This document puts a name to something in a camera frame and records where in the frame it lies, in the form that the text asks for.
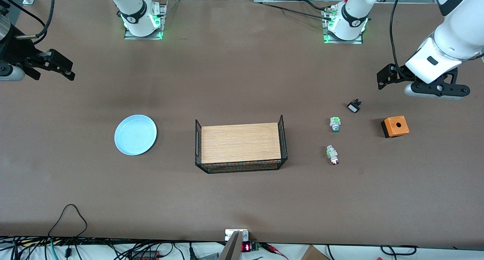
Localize red push button switch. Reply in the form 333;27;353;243
326;145;340;165

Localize light blue round plate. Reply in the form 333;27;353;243
114;114;157;156

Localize light wooden board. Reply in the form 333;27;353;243
201;123;282;164

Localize brown cardboard box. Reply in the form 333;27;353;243
301;245;330;260

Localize red and black test leads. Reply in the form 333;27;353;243
260;243;290;260

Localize black power strip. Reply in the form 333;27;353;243
130;250;161;260

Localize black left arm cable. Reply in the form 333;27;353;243
389;0;409;78

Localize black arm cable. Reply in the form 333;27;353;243
389;0;409;78
0;0;56;45

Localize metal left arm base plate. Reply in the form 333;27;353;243
322;6;364;45

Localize orange button enclosure box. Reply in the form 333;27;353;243
380;115;410;139

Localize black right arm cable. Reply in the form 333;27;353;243
0;0;56;45

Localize black cable across table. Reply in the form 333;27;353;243
259;2;335;22

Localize thin black looped cable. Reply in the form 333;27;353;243
48;204;88;240

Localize black coiled cable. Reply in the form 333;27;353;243
380;245;417;256

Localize black wire mesh basket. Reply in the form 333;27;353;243
195;115;288;174

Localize small silver metal bracket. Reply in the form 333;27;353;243
225;229;250;241

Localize grey aluminium profile post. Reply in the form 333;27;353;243
219;231;243;260

